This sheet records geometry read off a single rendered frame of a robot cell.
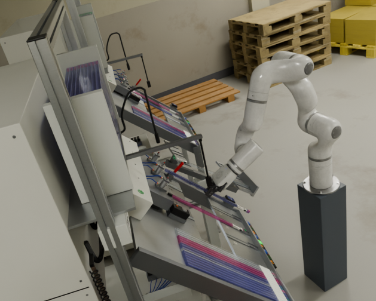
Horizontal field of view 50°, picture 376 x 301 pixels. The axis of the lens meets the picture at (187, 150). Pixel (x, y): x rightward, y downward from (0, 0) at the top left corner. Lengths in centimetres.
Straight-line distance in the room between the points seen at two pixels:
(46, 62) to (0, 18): 418
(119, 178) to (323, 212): 133
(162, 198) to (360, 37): 502
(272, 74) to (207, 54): 418
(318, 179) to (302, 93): 52
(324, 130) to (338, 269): 97
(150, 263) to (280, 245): 179
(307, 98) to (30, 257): 133
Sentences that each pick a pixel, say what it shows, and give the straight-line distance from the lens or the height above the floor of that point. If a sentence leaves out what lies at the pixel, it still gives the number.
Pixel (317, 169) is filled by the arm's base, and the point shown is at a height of 84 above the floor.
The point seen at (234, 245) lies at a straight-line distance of 176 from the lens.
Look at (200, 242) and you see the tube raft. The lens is 153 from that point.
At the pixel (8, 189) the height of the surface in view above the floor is 156.
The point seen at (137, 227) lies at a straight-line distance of 136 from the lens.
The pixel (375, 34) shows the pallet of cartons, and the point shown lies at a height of 32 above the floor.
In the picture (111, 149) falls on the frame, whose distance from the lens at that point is 116.
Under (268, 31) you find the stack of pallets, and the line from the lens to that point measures 526.
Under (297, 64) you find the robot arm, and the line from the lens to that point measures 177.
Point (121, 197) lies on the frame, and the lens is 121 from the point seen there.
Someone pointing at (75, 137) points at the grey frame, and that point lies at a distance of 100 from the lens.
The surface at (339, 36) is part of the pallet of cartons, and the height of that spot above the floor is 27.
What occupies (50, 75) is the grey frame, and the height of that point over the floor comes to 182.
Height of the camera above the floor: 204
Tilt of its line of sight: 29 degrees down
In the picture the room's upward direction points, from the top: 13 degrees counter-clockwise
